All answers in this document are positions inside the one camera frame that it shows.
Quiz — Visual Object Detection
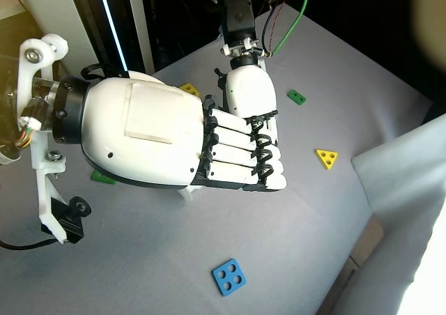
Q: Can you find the white column with light strip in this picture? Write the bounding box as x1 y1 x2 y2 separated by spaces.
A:
13 0 156 78

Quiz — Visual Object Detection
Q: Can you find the blurred tan object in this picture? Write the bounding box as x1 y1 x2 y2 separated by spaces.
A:
409 0 446 74

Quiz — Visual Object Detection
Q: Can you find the yellow block with holes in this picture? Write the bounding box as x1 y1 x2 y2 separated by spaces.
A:
178 82 201 98

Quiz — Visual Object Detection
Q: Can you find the blue square four-hole block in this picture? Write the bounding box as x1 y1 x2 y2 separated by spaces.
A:
211 258 249 298

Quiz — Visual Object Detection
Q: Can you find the yellow triangle three-hole block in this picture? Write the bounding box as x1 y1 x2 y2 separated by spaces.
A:
315 148 339 171

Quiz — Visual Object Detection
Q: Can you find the black camera cable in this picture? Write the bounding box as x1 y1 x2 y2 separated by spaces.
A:
0 238 59 251

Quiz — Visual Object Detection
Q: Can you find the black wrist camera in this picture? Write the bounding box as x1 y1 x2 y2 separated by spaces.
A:
40 195 92 245

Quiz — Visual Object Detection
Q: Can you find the green square four-hole block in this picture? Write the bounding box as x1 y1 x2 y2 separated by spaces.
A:
91 170 118 185

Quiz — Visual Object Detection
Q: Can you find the grey table cloth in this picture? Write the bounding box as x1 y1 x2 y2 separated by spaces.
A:
0 4 435 315

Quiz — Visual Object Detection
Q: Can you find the pale grey draped cloth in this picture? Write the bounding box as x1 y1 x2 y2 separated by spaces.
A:
323 114 446 315

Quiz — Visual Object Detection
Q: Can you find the brown cardboard piece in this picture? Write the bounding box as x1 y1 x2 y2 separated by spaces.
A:
315 215 384 315

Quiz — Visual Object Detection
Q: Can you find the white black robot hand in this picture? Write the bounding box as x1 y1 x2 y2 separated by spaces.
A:
213 67 279 146
80 70 289 193

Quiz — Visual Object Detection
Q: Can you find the small green two-hole block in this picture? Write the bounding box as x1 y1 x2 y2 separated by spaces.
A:
286 89 307 106

